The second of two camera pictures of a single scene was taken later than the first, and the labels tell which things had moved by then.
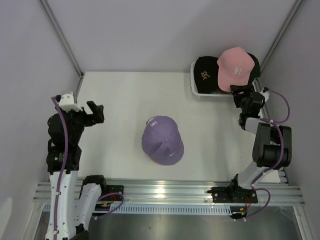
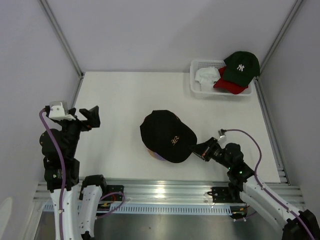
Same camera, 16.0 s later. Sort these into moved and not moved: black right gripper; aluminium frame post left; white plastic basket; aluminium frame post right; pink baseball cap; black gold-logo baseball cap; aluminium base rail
Moved: black gold-logo baseball cap; black right gripper; pink baseball cap
Not moved: aluminium base rail; aluminium frame post left; aluminium frame post right; white plastic basket
